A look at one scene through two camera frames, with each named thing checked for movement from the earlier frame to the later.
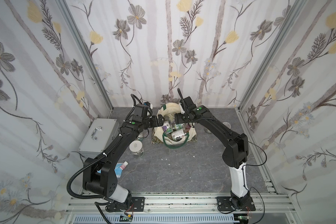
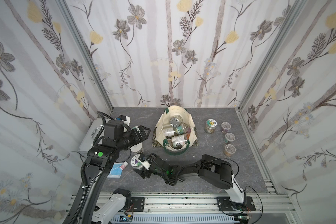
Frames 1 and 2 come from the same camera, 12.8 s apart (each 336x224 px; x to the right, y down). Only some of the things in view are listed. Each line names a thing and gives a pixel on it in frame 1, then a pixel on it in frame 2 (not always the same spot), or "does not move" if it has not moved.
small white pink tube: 123,165 does not move
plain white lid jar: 136,147 does not move
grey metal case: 101,134 does not move
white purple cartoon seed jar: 166,125 → 136,162
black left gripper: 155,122 → 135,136
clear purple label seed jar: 227,124 does not move
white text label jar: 177,135 → 169,132
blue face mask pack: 117,170 does not move
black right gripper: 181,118 → 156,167
